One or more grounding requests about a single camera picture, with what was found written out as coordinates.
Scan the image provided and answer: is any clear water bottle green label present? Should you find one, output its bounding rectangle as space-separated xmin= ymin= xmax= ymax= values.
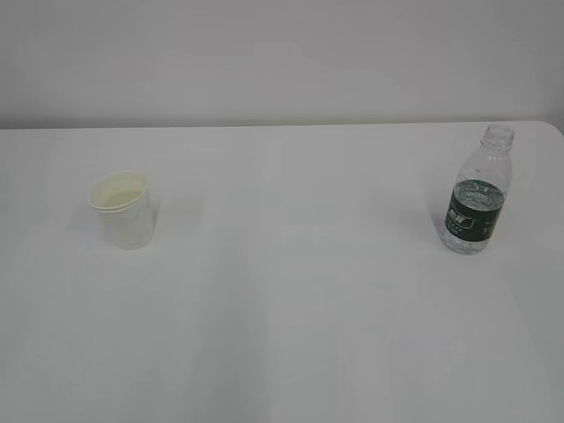
xmin=441 ymin=123 xmax=515 ymax=255

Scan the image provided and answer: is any white paper cup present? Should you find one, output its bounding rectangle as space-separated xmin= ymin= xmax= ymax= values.
xmin=88 ymin=171 xmax=155 ymax=250

